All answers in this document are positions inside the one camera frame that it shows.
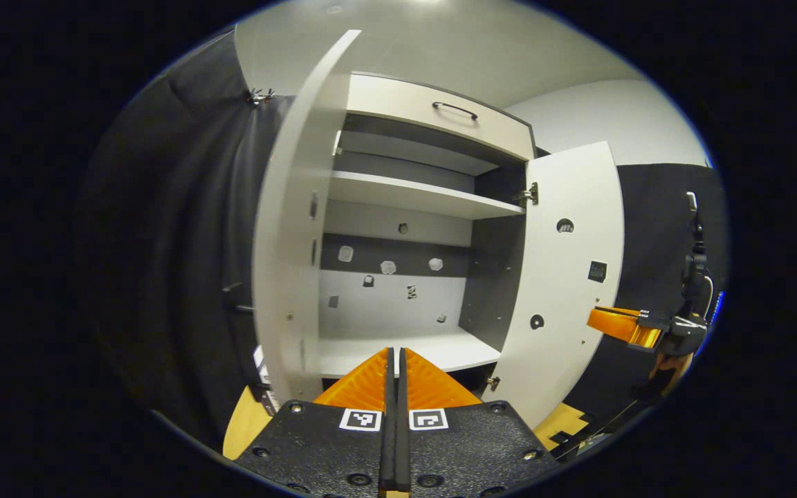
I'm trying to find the white cabinet door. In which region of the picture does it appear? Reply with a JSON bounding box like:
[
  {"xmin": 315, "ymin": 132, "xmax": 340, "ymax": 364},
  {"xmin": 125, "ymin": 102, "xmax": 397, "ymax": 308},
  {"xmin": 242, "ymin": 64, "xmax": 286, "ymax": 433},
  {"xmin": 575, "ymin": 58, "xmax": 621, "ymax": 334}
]
[
  {"xmin": 252, "ymin": 29, "xmax": 363, "ymax": 405},
  {"xmin": 483, "ymin": 142, "xmax": 626, "ymax": 430}
]

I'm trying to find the white cabinet shelf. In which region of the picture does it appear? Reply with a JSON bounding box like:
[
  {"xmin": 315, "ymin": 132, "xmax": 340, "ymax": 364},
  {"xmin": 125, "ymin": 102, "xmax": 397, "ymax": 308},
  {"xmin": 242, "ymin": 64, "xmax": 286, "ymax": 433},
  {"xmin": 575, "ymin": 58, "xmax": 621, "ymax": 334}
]
[{"xmin": 329, "ymin": 171, "xmax": 525, "ymax": 220}]

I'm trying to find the dark drawer handle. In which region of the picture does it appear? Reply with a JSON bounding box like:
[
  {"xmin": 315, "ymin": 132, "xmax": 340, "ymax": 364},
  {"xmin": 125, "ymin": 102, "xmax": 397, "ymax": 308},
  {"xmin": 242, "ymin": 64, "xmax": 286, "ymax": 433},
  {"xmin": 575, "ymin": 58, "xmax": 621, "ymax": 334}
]
[{"xmin": 432, "ymin": 102, "xmax": 479, "ymax": 121}]

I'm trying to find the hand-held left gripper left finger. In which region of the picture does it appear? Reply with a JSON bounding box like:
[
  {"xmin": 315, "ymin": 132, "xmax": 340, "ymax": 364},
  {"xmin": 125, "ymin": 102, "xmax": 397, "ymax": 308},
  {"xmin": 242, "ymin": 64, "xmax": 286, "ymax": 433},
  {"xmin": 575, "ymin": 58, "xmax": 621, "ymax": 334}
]
[{"xmin": 232, "ymin": 347, "xmax": 397, "ymax": 495}]

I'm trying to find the small white box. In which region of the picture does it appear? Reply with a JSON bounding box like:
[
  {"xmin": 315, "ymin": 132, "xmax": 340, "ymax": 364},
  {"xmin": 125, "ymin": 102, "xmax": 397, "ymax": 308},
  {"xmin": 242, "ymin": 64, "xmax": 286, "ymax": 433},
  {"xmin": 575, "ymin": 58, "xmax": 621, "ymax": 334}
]
[{"xmin": 253, "ymin": 344, "xmax": 282, "ymax": 416}]

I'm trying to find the black backdrop cloth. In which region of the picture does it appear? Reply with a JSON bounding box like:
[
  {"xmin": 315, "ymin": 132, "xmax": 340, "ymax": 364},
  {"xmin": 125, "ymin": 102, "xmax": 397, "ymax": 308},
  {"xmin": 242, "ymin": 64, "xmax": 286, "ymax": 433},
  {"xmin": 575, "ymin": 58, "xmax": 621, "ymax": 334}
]
[{"xmin": 77, "ymin": 28, "xmax": 728, "ymax": 443}]

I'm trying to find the white cabinet drawer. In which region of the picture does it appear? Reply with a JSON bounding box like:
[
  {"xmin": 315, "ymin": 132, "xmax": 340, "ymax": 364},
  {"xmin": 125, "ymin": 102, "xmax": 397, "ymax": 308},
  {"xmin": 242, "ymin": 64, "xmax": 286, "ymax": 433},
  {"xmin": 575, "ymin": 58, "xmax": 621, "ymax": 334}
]
[{"xmin": 347, "ymin": 73, "xmax": 536, "ymax": 162}]

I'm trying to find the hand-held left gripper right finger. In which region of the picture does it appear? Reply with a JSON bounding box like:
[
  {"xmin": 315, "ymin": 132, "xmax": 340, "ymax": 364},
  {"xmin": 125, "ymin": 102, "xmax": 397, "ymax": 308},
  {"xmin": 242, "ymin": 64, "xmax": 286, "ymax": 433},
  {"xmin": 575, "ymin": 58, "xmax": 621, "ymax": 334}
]
[{"xmin": 398, "ymin": 347, "xmax": 560, "ymax": 495}]

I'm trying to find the black cable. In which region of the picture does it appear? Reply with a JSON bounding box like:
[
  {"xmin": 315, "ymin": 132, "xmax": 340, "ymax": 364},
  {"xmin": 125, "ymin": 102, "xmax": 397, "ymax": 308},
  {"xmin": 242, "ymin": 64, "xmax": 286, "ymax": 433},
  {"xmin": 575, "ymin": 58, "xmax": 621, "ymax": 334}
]
[{"xmin": 551, "ymin": 396, "xmax": 657, "ymax": 461}]

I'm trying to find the white double-door shoe cabinet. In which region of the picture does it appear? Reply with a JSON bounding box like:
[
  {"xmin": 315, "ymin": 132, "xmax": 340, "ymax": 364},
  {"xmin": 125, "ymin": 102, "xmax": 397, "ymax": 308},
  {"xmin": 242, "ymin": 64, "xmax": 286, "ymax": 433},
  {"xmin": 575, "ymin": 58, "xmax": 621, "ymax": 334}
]
[{"xmin": 252, "ymin": 29, "xmax": 626, "ymax": 430}]

